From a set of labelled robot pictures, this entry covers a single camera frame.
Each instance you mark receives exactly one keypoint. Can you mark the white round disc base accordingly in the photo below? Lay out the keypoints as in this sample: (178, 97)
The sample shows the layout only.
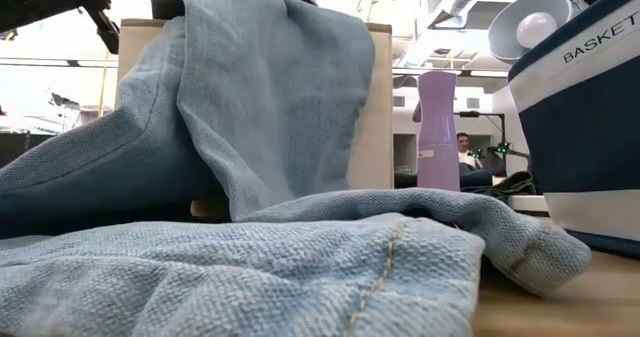
(525, 204)

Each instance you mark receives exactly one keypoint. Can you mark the navy white fabric basket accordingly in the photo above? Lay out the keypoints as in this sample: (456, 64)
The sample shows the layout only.
(590, 142)

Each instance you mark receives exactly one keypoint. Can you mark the light blue denim garment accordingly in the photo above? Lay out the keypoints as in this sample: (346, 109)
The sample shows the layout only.
(275, 102)

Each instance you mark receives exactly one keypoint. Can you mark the white lamp with bulb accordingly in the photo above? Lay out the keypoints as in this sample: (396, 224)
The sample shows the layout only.
(530, 27)

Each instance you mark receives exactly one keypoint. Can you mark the black garment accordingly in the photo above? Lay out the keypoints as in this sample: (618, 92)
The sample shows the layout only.
(517, 184)

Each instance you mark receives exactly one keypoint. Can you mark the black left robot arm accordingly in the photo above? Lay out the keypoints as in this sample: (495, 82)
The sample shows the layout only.
(40, 2)

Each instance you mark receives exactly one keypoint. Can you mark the person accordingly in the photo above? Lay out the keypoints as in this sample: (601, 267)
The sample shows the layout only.
(464, 142)

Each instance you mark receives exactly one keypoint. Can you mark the beige fabric storage box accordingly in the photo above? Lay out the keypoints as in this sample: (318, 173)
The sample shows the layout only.
(375, 127)

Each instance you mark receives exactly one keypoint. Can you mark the purple spray bottle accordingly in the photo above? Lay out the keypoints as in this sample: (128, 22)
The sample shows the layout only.
(437, 142)

